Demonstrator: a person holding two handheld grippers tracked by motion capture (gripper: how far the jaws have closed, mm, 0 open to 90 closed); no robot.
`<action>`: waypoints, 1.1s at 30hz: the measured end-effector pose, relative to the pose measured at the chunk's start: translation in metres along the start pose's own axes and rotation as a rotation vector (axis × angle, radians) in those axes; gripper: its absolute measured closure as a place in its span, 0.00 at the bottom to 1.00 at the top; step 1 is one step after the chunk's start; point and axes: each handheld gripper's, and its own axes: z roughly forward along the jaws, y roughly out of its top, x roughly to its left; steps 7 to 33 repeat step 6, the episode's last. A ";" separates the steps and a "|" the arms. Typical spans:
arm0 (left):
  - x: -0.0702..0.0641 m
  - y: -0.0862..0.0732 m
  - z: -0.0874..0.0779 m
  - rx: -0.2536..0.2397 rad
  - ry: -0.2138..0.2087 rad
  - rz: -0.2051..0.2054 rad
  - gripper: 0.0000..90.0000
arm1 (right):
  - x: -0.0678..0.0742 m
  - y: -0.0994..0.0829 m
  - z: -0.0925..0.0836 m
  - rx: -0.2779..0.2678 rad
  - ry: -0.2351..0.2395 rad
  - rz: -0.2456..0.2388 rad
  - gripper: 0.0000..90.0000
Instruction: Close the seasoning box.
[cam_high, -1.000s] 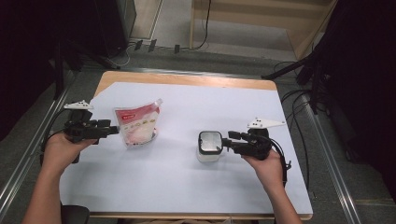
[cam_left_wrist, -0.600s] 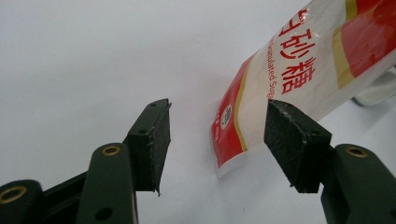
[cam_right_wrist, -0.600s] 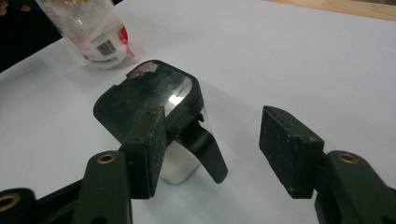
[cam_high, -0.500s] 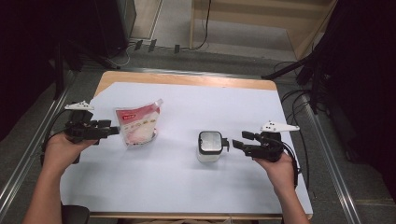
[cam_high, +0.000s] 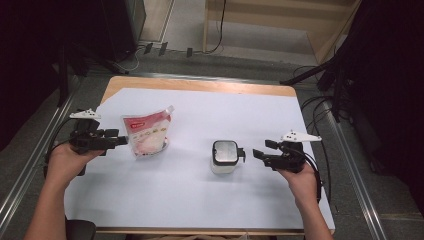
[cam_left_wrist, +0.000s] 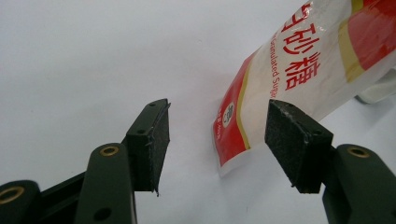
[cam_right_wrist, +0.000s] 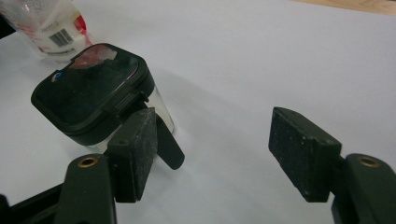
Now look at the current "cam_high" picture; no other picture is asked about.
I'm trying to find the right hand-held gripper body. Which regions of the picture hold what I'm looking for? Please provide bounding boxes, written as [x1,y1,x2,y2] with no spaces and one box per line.
[263,130,323,174]

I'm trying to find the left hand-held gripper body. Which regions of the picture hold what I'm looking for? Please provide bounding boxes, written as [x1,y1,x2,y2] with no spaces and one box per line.
[68,108,108,157]

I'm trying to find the sugar bag with red print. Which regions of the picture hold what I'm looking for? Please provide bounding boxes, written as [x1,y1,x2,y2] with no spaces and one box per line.
[120,104,175,160]

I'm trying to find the clear jar with black lid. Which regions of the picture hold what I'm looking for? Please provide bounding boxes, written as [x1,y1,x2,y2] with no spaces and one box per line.
[209,139,247,175]

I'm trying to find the person's right hand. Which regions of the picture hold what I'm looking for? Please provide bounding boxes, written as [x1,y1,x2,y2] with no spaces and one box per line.
[276,163,320,207]

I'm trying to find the person's left hand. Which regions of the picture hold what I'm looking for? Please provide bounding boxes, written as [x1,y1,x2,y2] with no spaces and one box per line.
[44,143,104,190]

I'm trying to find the white paper sheet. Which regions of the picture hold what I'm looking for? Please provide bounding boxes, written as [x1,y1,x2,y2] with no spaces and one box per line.
[63,87,336,231]

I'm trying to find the black metal stand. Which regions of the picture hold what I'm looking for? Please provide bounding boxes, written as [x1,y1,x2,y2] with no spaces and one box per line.
[56,43,91,108]

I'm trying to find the black tripod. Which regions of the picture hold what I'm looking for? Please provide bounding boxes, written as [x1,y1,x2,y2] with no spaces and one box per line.
[279,49,354,123]

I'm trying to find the dark curtain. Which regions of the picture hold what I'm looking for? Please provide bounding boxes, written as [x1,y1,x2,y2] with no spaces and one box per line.
[333,0,424,214]
[0,0,111,151]

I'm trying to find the black cabinet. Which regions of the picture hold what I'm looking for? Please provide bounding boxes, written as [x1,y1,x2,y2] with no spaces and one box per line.
[99,0,148,63]

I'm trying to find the black floor cables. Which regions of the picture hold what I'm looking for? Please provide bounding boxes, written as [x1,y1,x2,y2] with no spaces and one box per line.
[293,64,334,204]

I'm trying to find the metal floor rail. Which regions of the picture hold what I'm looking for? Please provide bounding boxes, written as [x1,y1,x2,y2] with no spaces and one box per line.
[89,69,301,86]
[328,96,389,240]
[0,76,84,231]

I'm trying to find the white floor cable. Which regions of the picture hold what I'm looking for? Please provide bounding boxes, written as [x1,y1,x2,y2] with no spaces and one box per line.
[113,46,146,73]

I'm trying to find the wooden frame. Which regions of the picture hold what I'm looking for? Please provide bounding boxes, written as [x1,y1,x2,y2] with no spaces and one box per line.
[203,0,364,66]

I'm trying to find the hanging black cable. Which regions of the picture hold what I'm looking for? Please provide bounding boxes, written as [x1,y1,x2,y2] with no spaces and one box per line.
[194,0,228,55]

